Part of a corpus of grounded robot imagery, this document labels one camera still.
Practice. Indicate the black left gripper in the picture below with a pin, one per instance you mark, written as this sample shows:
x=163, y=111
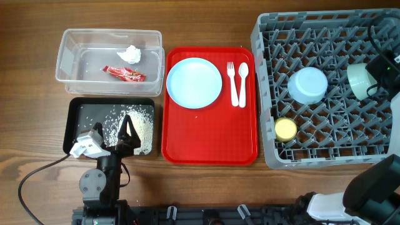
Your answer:
x=123, y=135

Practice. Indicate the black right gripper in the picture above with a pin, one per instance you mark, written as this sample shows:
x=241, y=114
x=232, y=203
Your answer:
x=374, y=67

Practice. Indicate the light blue bowl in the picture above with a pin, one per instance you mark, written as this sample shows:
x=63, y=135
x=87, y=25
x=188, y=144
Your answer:
x=308, y=85

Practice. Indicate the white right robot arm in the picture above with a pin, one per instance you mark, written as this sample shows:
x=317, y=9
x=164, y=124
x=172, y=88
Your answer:
x=370, y=198

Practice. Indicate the green bowl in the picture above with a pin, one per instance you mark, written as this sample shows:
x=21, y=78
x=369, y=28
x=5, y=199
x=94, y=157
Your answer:
x=361, y=82

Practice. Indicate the light blue plate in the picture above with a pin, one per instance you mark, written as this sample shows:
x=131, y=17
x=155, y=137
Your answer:
x=194, y=83

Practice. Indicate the grey dishwasher rack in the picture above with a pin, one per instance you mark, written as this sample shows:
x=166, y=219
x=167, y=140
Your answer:
x=339, y=129

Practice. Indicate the red snack wrapper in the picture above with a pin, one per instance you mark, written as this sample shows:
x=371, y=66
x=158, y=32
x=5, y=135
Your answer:
x=125, y=74

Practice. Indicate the yellow plastic cup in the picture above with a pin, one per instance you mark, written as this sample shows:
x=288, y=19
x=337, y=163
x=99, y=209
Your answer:
x=285, y=129

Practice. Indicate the clear plastic bin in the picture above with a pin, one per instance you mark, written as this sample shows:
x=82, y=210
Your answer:
x=83, y=53

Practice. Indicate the red serving tray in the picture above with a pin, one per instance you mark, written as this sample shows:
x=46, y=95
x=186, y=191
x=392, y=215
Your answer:
x=218, y=134

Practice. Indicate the cream plastic spoon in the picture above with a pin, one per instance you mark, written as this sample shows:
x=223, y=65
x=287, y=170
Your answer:
x=243, y=72

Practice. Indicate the rice food waste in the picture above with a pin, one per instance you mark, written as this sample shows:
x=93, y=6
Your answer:
x=137, y=128

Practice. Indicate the white napkin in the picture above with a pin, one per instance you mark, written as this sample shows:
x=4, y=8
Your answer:
x=131, y=55

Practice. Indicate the pink plastic fork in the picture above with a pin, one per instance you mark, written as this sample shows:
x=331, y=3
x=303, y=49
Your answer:
x=231, y=74

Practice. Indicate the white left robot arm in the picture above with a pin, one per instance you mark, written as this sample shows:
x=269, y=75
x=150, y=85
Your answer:
x=100, y=186

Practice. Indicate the black plastic tray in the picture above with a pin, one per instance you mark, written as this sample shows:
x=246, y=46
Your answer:
x=70, y=132

